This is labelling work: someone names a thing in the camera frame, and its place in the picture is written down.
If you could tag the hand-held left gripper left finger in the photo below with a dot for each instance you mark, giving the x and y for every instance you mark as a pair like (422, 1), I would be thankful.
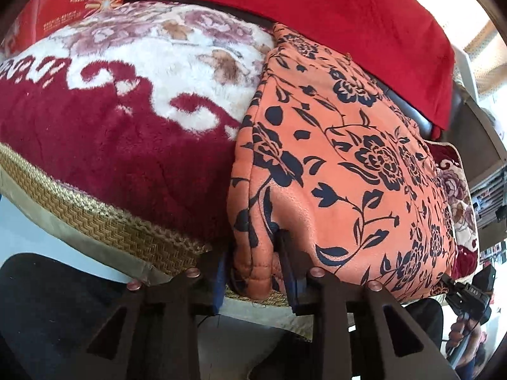
(220, 285)

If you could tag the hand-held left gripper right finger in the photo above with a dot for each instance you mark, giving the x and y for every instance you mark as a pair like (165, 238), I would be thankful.
(292, 285)

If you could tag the orange floral garment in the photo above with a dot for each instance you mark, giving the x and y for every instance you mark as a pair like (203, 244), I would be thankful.
(340, 174)

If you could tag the person's right hand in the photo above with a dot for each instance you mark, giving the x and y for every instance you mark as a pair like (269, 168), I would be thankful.
(459, 332)

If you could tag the red white floral plush blanket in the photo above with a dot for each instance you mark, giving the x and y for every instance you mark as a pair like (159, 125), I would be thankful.
(455, 190)
(99, 126)

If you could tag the dark leather sofa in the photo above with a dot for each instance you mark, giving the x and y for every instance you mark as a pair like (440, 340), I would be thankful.
(408, 107)

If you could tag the plain red cloth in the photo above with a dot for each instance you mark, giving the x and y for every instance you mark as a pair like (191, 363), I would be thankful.
(317, 12)

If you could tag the red printed gift box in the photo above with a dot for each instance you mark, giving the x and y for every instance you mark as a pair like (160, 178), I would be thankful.
(67, 4)

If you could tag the white window frame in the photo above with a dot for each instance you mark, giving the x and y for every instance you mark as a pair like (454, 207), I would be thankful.
(471, 87)

